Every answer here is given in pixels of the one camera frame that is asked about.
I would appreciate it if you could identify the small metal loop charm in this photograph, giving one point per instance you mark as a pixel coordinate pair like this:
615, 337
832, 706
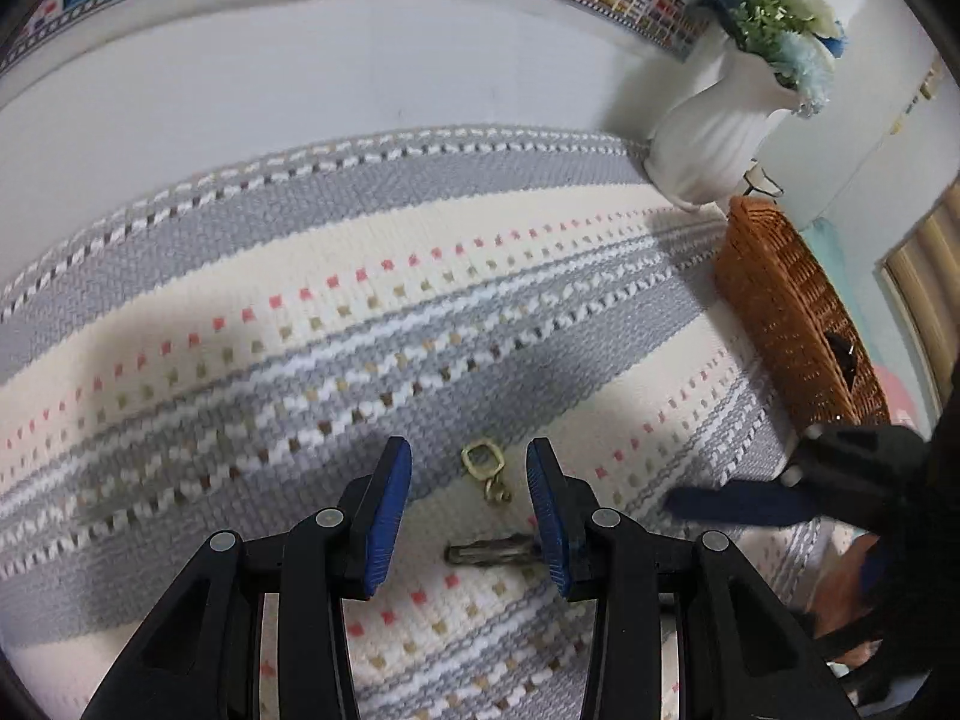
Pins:
495, 493

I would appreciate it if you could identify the white ribbed vase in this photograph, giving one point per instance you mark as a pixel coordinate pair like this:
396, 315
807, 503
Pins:
712, 127

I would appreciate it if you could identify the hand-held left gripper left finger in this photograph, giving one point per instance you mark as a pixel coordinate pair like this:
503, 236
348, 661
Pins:
386, 510

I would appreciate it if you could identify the metal bar hair clip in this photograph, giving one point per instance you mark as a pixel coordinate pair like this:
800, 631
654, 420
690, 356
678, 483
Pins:
487, 549

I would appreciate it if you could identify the striped woven mat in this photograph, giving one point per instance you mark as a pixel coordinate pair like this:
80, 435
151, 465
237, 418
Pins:
225, 277

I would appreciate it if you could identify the person's right hand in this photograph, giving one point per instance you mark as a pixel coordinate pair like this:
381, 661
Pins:
847, 592

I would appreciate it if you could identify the small black object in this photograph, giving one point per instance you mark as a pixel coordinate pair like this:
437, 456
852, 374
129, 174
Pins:
844, 360

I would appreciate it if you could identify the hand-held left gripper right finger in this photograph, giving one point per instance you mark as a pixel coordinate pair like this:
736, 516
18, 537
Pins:
544, 517

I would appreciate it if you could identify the beige curtain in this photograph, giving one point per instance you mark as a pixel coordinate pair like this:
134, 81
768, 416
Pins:
930, 277

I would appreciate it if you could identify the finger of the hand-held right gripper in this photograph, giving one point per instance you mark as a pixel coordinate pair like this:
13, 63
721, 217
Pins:
735, 504

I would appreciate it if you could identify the pink round object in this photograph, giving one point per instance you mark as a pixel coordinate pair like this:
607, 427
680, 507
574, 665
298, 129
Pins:
904, 397

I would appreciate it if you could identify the brown wicker basket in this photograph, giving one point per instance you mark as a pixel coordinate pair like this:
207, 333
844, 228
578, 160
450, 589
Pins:
787, 300

